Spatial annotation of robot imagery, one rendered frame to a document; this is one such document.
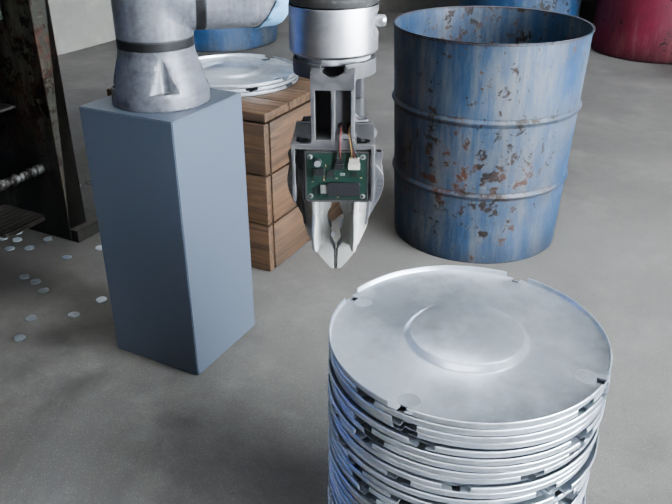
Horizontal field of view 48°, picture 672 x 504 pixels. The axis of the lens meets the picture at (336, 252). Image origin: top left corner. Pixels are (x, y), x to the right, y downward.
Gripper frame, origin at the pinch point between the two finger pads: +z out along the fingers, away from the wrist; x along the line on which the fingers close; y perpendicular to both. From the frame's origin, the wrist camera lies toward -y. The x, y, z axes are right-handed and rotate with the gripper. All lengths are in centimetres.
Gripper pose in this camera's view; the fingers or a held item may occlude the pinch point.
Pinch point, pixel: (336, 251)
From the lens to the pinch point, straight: 74.6
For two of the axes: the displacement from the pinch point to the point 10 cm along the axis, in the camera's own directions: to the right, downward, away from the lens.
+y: -0.3, 4.6, -8.9
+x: 10.0, 0.1, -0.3
